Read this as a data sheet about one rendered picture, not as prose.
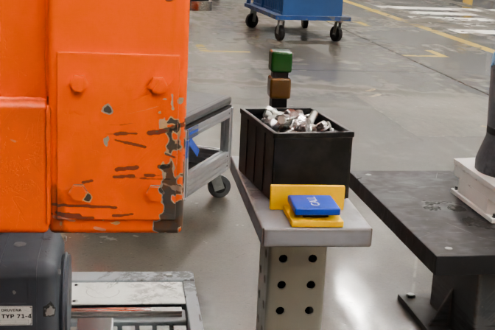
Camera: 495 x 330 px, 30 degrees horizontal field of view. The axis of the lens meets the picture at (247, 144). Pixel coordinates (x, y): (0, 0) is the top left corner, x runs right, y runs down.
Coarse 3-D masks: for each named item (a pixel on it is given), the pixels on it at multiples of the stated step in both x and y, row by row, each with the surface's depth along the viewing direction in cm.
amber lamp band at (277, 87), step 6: (270, 78) 173; (276, 78) 173; (282, 78) 173; (288, 78) 173; (270, 84) 173; (276, 84) 173; (282, 84) 173; (288, 84) 173; (270, 90) 173; (276, 90) 173; (282, 90) 173; (288, 90) 173; (270, 96) 173; (276, 96) 173; (282, 96) 174; (288, 96) 174
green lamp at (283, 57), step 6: (270, 54) 173; (276, 54) 172; (282, 54) 172; (288, 54) 172; (270, 60) 173; (276, 60) 172; (282, 60) 172; (288, 60) 172; (270, 66) 173; (276, 66) 172; (282, 66) 172; (288, 66) 172; (282, 72) 173; (288, 72) 173
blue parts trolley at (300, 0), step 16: (256, 0) 769; (272, 0) 728; (288, 0) 698; (304, 0) 701; (320, 0) 705; (336, 0) 708; (256, 16) 784; (272, 16) 704; (288, 16) 696; (304, 16) 699; (320, 16) 703; (336, 16) 709; (336, 32) 716
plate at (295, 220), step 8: (288, 208) 144; (288, 216) 142; (296, 216) 141; (336, 216) 142; (296, 224) 139; (304, 224) 139; (312, 224) 139; (320, 224) 139; (328, 224) 139; (336, 224) 139
